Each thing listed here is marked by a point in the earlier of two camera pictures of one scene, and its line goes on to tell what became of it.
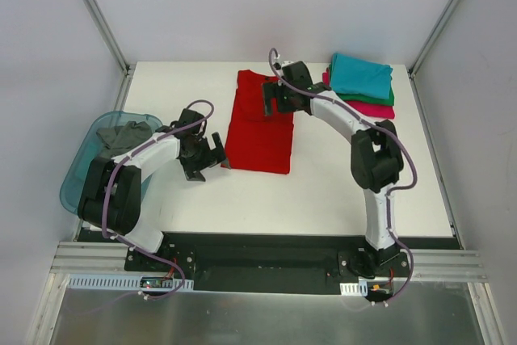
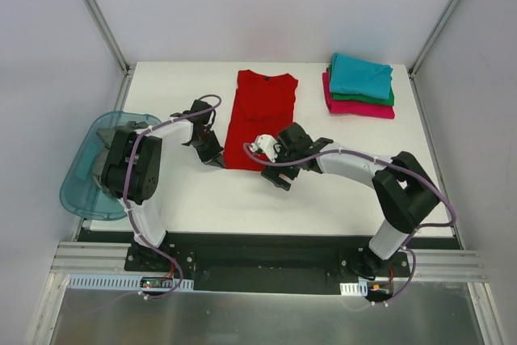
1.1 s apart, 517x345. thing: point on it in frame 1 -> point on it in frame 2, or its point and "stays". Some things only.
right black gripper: (275, 97) -> (279, 175)
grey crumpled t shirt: (119, 140) stays
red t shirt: (257, 142) stays
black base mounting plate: (270, 263) stays
